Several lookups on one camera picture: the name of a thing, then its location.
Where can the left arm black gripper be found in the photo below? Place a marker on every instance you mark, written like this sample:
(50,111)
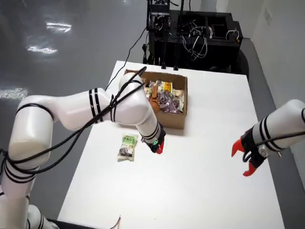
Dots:
(152,145)

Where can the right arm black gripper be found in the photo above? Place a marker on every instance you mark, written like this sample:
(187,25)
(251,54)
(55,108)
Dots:
(250,145)

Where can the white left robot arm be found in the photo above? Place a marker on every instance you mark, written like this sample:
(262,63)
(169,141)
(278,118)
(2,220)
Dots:
(71,107)

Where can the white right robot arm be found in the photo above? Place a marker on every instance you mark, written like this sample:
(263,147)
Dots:
(286,124)

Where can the purple patterned snack packet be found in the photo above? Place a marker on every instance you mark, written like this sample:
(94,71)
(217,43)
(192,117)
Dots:
(164,97)
(172,105)

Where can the yellow snack packet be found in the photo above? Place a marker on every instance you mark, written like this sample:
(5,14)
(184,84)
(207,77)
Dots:
(168,87)

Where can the grey wrist module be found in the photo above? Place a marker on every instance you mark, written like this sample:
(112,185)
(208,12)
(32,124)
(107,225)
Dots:
(263,151)

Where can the brown cardboard box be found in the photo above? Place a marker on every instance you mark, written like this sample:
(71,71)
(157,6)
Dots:
(171,119)

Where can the flat brown cake pack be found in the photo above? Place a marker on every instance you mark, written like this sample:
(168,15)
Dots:
(155,106)

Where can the upright brown cake pack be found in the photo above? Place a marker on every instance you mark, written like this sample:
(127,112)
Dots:
(155,93)

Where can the tall black stand pole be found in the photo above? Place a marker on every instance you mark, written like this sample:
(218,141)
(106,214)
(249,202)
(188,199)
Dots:
(176,47)

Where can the black equipment cart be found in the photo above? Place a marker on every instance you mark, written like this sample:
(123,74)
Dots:
(214,59)

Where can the black electronics unit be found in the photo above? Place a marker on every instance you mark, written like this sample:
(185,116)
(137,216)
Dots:
(158,9)

